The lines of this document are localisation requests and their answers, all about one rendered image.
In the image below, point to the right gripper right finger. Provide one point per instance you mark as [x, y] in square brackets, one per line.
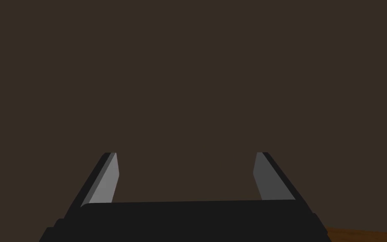
[274, 183]

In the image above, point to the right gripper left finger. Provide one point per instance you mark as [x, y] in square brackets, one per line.
[103, 183]

